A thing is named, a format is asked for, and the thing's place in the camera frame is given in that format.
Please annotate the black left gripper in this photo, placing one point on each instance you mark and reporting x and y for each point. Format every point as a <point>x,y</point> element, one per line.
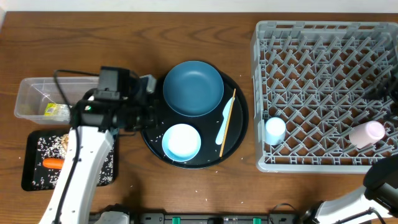
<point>155,109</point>

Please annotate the dark blue plate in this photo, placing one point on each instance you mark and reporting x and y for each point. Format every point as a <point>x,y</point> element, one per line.
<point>193,88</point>

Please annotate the light blue bowl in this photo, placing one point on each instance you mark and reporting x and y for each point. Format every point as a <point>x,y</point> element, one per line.
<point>181,142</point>

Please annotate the wooden chopstick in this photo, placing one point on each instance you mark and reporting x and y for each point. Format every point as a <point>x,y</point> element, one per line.
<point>227,123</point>

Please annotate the light blue plastic knife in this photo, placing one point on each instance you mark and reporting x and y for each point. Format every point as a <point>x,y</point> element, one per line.
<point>225,114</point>

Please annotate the green yellow snack wrapper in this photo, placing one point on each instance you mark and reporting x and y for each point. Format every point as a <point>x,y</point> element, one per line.
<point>58,112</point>

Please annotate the brown food scrap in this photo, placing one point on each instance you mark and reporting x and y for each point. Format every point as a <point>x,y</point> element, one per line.
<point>64,142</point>

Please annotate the orange carrot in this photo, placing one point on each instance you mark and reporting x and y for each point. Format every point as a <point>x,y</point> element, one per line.
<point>53,163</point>

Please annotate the light blue cup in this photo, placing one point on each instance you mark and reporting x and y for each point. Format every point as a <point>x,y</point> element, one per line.
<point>275,129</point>

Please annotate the pink cup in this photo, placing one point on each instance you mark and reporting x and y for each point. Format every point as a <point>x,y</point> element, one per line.
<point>367,134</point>

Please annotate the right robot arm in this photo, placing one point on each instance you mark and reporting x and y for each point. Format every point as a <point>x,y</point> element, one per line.
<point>376,199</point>

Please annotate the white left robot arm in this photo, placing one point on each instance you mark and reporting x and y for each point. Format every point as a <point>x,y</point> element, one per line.
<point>91,138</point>

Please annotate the grey dishwasher rack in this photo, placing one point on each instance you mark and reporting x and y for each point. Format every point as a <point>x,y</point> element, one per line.
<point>313,75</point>

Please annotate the round black tray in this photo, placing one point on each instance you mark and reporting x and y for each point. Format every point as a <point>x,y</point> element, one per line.
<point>207,126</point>

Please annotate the clear plastic bin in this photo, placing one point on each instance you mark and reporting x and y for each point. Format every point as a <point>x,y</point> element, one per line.
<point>35,94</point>

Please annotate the black rectangular tray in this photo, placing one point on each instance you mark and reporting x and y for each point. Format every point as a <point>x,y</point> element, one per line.
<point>43,144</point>

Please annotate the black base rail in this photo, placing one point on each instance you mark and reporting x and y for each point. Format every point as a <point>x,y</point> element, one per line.
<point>120,214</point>

